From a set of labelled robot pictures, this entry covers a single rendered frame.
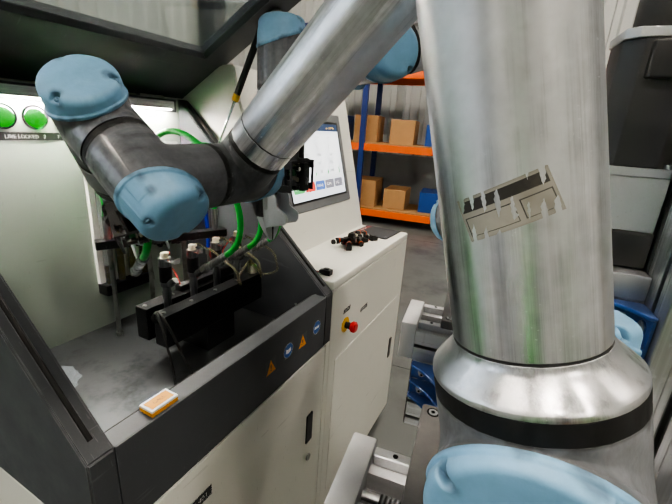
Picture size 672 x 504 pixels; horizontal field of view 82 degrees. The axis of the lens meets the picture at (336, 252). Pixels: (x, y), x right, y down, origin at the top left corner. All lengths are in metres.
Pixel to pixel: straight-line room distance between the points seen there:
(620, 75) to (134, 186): 0.55
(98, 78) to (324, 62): 0.22
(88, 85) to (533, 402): 0.44
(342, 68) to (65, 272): 0.93
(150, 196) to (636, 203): 0.56
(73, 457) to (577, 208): 0.65
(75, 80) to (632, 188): 0.63
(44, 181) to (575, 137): 1.05
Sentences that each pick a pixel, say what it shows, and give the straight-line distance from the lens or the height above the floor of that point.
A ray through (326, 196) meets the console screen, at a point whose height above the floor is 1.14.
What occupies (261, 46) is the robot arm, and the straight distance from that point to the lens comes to 0.68.
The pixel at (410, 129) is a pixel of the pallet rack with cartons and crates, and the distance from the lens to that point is 5.97.
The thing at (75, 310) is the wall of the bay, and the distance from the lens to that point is 1.22.
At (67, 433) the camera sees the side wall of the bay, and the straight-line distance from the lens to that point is 0.68.
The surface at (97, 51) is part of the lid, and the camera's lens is 1.08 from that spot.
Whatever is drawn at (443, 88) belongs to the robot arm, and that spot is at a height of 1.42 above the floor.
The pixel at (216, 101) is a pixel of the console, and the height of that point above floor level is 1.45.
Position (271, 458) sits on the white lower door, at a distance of 1.12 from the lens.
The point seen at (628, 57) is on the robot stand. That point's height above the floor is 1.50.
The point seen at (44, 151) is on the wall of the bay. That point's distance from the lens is 1.11.
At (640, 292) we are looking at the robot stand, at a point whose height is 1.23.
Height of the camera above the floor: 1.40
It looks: 18 degrees down
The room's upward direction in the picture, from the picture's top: 4 degrees clockwise
